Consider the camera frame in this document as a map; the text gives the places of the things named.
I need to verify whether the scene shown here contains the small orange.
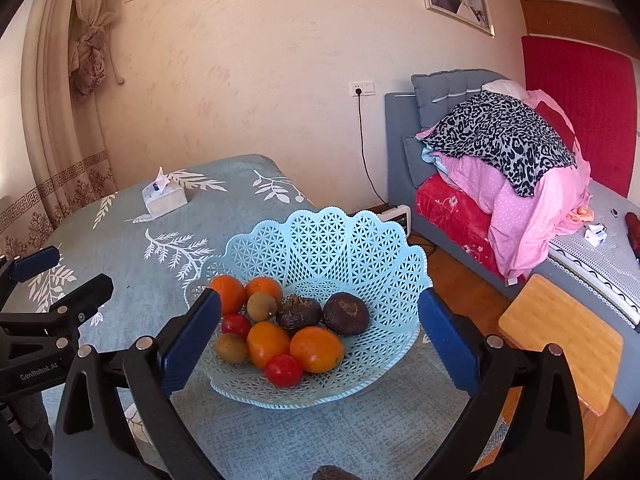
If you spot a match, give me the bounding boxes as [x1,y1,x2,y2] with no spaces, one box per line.
[245,276,283,304]

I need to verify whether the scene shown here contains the grey bed frame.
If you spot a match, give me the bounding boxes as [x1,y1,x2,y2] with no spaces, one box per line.
[384,92,639,414]

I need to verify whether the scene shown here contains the red headboard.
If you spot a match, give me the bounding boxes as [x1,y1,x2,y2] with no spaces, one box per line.
[522,36,637,197]

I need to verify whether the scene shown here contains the red floral blanket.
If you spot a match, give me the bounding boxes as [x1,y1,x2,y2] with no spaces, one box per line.
[416,172,527,286]

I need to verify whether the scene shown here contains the leopard print cloth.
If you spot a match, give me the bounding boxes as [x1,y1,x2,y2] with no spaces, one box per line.
[423,90,577,197]

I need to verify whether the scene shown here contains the large orange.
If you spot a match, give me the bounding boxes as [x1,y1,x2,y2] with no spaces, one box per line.
[288,326,345,374]

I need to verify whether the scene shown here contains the dark brown passion fruit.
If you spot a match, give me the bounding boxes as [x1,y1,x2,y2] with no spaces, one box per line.
[323,292,370,336]

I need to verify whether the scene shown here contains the teal leaf-pattern bedsheet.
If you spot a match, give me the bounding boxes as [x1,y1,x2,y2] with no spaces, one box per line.
[4,153,511,480]

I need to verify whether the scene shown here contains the light blue plastic fruit basket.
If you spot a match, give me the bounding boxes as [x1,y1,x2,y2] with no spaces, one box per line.
[184,207,433,410]

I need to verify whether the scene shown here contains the black power cable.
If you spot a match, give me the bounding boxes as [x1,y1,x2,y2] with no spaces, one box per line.
[354,90,391,206]

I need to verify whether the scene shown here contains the dark cracked passion fruit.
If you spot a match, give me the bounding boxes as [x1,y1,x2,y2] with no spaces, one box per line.
[276,294,322,333]

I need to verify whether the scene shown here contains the grey cushion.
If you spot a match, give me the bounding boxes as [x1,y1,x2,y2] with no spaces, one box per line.
[402,70,503,188]

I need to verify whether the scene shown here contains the wooden stool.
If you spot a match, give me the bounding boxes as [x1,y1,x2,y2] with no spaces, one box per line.
[498,274,624,416]

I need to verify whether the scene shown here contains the pink quilt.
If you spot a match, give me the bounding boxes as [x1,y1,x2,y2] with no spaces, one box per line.
[416,86,592,280]

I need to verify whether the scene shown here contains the yellowish kiwi fruit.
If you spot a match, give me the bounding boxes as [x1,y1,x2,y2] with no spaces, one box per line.
[246,292,279,323]

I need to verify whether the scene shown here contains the white wall socket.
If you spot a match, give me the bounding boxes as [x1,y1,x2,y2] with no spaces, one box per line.
[349,81,375,96]

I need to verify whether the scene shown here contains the white power strip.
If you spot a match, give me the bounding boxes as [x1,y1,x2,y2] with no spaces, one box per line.
[376,205,412,237]

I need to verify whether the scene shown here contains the red tomato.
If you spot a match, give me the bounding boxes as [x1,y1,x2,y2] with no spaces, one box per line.
[221,313,252,340]
[264,354,304,388]

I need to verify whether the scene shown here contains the small white box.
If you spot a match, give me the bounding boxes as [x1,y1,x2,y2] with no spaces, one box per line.
[584,223,608,247]

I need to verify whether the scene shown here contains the beige patterned curtain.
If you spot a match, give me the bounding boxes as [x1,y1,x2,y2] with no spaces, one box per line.
[1,0,120,257]

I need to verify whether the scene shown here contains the blue tissue pack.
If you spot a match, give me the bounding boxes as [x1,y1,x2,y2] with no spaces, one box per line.
[142,167,188,220]

